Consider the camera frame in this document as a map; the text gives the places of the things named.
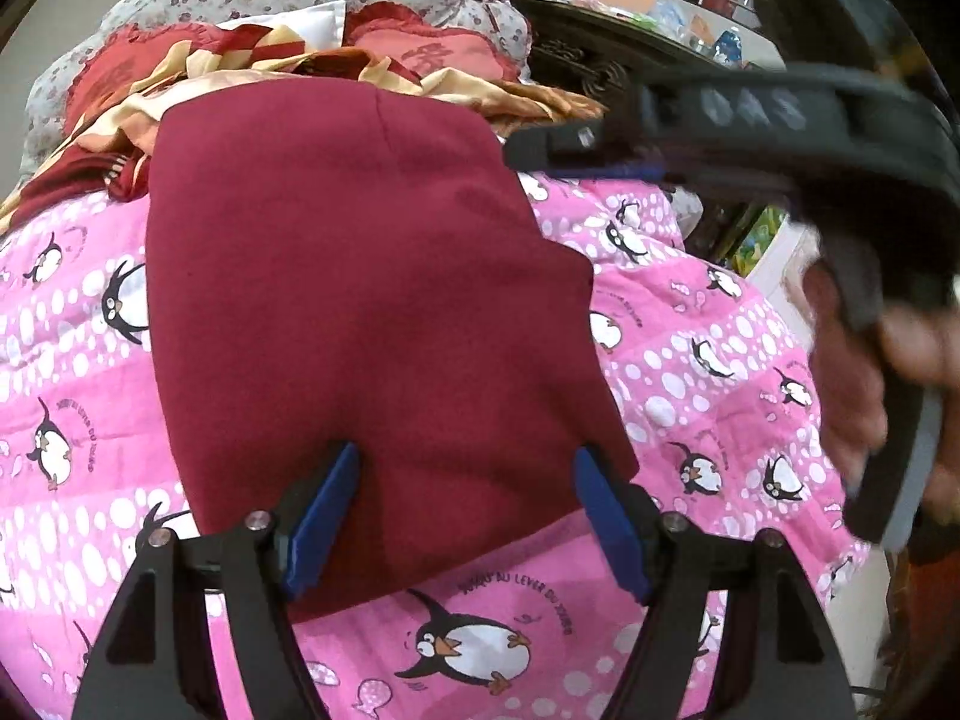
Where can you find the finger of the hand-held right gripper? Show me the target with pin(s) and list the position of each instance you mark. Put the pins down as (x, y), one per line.
(570, 142)

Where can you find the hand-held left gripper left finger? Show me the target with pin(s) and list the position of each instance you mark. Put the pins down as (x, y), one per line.
(322, 517)

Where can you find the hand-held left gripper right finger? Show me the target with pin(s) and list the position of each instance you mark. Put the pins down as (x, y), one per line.
(611, 517)

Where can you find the maroon knit garment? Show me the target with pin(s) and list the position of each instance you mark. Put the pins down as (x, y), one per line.
(375, 315)

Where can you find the person's right hand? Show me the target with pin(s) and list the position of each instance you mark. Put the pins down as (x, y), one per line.
(847, 360)

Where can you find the dark carved wooden table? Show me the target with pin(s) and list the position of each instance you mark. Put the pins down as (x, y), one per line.
(592, 45)

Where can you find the pink penguin print blanket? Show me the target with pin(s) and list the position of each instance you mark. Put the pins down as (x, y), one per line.
(712, 405)

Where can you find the red embroidered pillow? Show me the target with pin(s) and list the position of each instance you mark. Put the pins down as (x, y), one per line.
(442, 49)

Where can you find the blue and white bottle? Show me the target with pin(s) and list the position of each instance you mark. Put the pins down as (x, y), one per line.
(727, 45)

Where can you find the green and yellow printed box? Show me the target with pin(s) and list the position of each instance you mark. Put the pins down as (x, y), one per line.
(761, 240)

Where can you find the white cloth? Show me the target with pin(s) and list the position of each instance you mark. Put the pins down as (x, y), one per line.
(307, 22)

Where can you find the red and gold satin cloth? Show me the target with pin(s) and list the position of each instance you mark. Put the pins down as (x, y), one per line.
(187, 75)

